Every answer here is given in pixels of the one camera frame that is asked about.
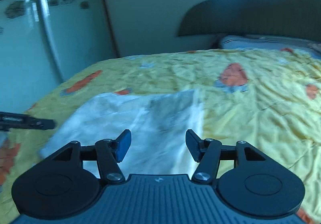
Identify yellow cartoon bed quilt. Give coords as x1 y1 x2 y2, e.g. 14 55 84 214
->
1 49 320 223

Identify dark scalloped headboard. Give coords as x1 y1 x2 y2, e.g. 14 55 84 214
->
177 0 320 42

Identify white embossed pants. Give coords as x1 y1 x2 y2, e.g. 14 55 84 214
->
40 89 204 177

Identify glossy white wardrobe door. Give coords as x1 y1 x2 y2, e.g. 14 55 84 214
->
1 0 116 113

